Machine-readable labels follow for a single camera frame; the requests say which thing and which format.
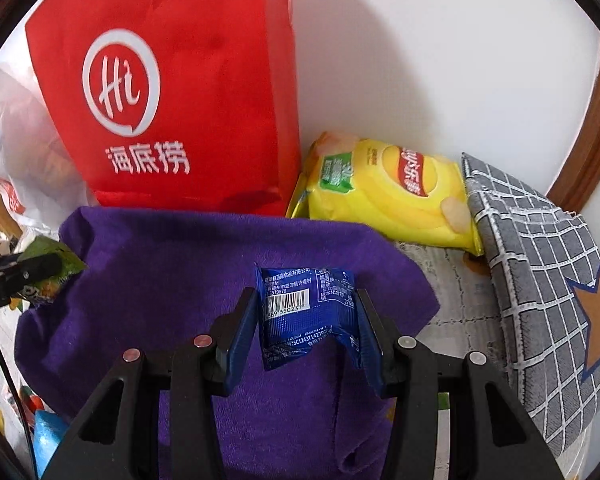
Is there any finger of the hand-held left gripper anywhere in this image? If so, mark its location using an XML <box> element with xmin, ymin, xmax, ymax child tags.
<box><xmin>0</xmin><ymin>252</ymin><xmax>63</xmax><ymax>283</ymax></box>

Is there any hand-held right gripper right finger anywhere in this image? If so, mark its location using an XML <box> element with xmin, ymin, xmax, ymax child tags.
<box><xmin>352</xmin><ymin>287</ymin><xmax>566</xmax><ymax>480</ymax></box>

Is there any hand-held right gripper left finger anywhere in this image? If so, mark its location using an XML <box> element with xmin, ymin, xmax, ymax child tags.
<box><xmin>40</xmin><ymin>290</ymin><xmax>260</xmax><ymax>480</ymax></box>

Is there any green snack packet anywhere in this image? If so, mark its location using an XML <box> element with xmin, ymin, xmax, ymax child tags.
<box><xmin>20</xmin><ymin>236</ymin><xmax>88</xmax><ymax>307</ymax></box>

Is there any blue snack packet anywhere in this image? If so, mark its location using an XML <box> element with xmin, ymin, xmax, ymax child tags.
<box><xmin>255</xmin><ymin>262</ymin><xmax>363</xmax><ymax>372</ymax></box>

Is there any purple towel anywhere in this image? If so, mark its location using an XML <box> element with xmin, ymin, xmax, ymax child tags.
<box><xmin>15</xmin><ymin>206</ymin><xmax>441</xmax><ymax>480</ymax></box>

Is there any yellow chips bag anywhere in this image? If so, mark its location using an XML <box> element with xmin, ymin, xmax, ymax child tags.
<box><xmin>286</xmin><ymin>131</ymin><xmax>483</xmax><ymax>256</ymax></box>

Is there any white plastic bag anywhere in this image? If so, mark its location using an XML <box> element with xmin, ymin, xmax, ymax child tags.
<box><xmin>0</xmin><ymin>60</ymin><xmax>96</xmax><ymax>241</ymax></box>

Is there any light blue packet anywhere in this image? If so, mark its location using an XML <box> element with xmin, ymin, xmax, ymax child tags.
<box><xmin>32</xmin><ymin>409</ymin><xmax>72</xmax><ymax>478</ymax></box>

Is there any grey checked star cushion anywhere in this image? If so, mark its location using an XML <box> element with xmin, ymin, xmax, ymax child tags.
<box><xmin>460</xmin><ymin>152</ymin><xmax>600</xmax><ymax>458</ymax></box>

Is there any red paper bag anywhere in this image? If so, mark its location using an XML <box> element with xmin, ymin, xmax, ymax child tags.
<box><xmin>25</xmin><ymin>0</ymin><xmax>301</xmax><ymax>218</ymax></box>

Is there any black cable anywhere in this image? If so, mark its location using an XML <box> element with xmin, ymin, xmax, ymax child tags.
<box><xmin>0</xmin><ymin>309</ymin><xmax>37</xmax><ymax>480</ymax></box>

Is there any brown wooden frame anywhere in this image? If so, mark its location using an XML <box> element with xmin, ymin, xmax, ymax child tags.
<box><xmin>547</xmin><ymin>35</ymin><xmax>600</xmax><ymax>216</ymax></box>

